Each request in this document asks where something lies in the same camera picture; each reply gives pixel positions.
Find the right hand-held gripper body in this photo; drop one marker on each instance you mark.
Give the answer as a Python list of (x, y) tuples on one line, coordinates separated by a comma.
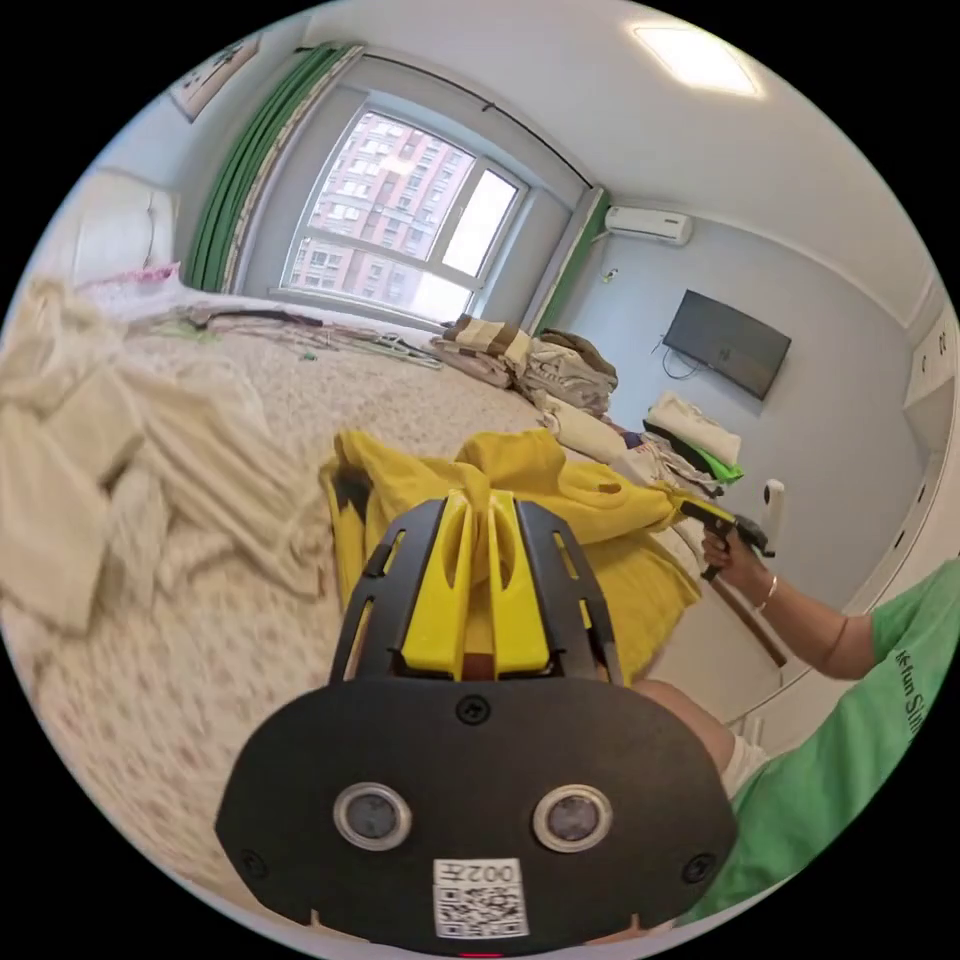
[(739, 536)]

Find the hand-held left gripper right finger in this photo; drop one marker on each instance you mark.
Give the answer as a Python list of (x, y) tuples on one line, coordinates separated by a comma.
[(517, 607)]

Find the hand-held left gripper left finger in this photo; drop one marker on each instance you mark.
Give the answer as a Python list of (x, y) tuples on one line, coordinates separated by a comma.
[(439, 600)]

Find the yellow short sleeve shirt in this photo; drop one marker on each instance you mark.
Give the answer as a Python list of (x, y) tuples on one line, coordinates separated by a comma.
[(600, 540)]

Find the person's right forearm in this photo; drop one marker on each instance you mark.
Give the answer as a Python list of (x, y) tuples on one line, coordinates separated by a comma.
[(814, 626)]

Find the person's right hand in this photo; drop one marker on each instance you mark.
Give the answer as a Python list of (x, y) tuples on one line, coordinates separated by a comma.
[(731, 566)]

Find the pile of clothes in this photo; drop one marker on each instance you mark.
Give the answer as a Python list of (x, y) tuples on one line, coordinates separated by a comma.
[(697, 442), (555, 367)]

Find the white cupboard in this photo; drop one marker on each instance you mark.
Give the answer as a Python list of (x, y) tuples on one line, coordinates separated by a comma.
[(922, 450)]

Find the person's body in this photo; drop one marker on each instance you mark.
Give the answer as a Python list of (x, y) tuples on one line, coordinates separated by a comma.
[(840, 750)]

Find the green clothes hanger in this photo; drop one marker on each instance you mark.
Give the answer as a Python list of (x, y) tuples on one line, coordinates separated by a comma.
[(401, 352)]

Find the bed with floral sheet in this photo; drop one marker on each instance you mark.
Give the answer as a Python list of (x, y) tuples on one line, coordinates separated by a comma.
[(187, 712)]

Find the green curtain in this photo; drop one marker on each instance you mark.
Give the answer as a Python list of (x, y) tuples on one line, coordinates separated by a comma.
[(240, 180), (574, 262)]

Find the white air conditioner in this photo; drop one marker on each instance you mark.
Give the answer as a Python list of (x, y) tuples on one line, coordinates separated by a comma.
[(649, 223)]

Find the dark clothes hanger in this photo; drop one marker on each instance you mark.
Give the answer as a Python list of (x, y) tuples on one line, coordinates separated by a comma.
[(255, 319)]

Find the cream crumpled blanket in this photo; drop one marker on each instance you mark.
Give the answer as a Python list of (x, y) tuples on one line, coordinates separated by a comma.
[(112, 465)]

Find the window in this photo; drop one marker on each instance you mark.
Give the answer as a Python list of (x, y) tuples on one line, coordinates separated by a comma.
[(397, 210)]

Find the pink pillow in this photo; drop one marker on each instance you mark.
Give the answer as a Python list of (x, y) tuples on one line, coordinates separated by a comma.
[(139, 279)]

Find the square ceiling lamp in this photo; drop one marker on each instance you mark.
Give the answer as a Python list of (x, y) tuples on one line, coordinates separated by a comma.
[(694, 58)]

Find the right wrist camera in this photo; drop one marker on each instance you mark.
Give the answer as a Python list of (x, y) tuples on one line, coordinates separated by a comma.
[(772, 510)]

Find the black wall television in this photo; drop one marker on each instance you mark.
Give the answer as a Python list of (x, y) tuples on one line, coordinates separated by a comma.
[(726, 343)]

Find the framed wall picture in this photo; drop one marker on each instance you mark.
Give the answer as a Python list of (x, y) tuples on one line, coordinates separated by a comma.
[(214, 75)]

